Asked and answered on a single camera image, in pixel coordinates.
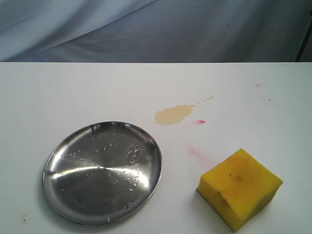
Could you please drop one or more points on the yellow sponge block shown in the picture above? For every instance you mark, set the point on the yellow sponge block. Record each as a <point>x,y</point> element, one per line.
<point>238,188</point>

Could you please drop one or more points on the tan liquid spill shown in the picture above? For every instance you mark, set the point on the tan liquid spill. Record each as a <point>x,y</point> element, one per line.
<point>176,114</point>

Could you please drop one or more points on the round stainless steel plate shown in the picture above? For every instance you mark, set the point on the round stainless steel plate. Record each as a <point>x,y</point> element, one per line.
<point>102,173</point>

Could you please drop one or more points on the grey fabric backdrop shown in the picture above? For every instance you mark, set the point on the grey fabric backdrop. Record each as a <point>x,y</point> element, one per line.
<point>156,31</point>

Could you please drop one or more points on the black stand pole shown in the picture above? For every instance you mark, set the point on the black stand pole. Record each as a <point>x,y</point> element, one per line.
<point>304,42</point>

